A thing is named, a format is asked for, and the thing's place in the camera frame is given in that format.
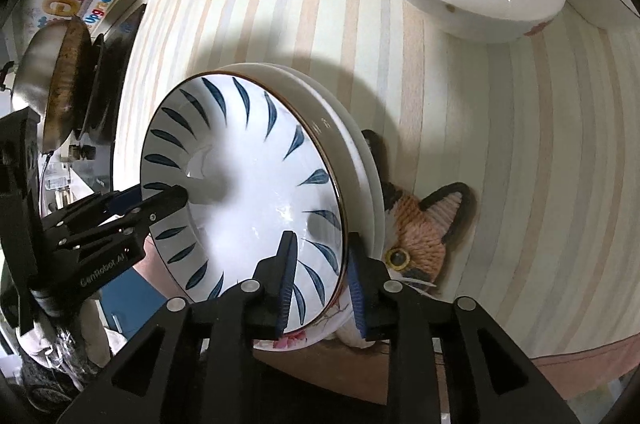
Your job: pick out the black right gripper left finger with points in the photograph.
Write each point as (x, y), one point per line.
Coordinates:
(160, 206)

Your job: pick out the stainless steel wok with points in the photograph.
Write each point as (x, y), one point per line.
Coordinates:
(54, 78)

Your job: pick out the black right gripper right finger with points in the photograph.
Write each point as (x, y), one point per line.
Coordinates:
(386, 309)

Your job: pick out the white plate grey floral print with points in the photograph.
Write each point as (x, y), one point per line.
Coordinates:
(350, 164)

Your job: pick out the striped cat tablecloth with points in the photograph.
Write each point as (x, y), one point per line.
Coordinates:
(545, 130)

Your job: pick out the blue leaf pattern plate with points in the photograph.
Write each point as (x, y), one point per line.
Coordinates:
(176, 151)

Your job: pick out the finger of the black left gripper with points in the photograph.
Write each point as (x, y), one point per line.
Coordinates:
(255, 309)

